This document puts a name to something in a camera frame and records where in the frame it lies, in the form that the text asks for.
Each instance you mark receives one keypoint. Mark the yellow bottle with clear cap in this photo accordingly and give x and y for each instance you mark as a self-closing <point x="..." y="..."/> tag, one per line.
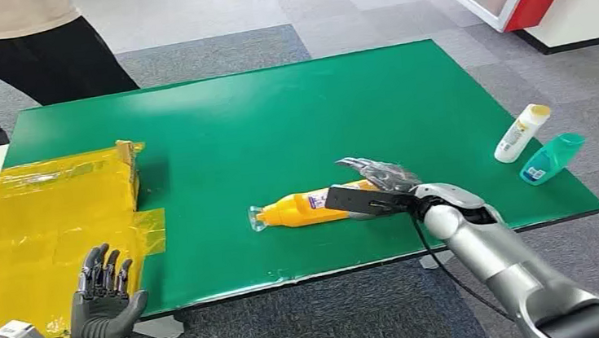
<point x="295" y="211"/>

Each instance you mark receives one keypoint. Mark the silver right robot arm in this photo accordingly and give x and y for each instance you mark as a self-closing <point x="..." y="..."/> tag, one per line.
<point x="502" y="258"/>

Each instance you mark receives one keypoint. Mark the teal transparent bottle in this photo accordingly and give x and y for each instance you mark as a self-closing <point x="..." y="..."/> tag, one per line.
<point x="550" y="159"/>

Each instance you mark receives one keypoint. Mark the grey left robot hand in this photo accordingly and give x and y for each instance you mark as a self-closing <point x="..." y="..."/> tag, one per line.
<point x="101" y="320"/>

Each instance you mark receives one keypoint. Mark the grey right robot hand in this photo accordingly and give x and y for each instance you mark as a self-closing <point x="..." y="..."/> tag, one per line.
<point x="387" y="175"/>

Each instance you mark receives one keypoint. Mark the yellow taped cardboard box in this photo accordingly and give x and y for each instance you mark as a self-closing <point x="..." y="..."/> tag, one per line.
<point x="50" y="233"/>

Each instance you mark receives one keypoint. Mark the pale table foot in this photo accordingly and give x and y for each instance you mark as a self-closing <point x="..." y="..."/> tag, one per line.
<point x="436" y="260"/>
<point x="159" y="328"/>

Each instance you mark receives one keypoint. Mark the black right wrist camera bracket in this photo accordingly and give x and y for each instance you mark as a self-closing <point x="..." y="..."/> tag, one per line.
<point x="354" y="200"/>

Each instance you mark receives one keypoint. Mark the white bottle with yellow cap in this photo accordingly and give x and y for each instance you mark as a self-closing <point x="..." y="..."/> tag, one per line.
<point x="519" y="135"/>

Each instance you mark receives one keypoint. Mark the green table board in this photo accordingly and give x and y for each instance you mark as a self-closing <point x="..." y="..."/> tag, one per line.
<point x="298" y="157"/>

